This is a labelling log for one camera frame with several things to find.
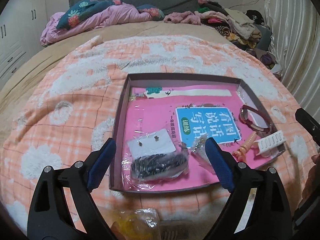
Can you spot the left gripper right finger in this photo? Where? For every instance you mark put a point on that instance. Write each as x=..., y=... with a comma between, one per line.
x=257, y=207

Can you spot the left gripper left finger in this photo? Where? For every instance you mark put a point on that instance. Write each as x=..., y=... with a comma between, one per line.
x=49, y=216

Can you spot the white hair claw clip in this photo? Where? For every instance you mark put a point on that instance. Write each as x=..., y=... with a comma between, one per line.
x=266, y=145

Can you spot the clear bag with bracelet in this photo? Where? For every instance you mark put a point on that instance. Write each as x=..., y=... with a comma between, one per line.
x=199, y=153

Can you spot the earring card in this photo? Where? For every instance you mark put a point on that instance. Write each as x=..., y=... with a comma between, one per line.
x=158, y=142

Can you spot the rhinestone clip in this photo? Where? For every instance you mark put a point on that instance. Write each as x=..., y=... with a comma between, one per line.
x=175, y=229

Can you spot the person right hand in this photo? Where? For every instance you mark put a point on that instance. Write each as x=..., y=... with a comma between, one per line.
x=310, y=182

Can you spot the white striped curtain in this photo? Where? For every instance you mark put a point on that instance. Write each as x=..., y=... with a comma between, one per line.
x=295, y=44

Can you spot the pile of clothes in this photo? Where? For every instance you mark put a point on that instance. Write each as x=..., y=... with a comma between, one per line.
x=245, y=30

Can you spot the orange plaid cloud blanket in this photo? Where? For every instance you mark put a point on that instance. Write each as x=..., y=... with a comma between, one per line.
x=72, y=110

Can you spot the tan bed sheet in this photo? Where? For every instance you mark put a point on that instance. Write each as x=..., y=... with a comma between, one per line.
x=21, y=85

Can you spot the pink book in box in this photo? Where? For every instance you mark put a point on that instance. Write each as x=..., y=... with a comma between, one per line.
x=186, y=112

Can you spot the dark shallow cardboard box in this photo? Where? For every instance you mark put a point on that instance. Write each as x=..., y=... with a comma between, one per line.
x=143, y=166

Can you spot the white wardrobe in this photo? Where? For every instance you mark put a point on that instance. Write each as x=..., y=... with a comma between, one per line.
x=22, y=23

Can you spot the navy floral pillow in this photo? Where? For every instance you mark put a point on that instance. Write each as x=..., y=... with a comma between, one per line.
x=83, y=10

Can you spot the pink quilt on bed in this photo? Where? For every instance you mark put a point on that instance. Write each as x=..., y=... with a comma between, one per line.
x=113, y=15

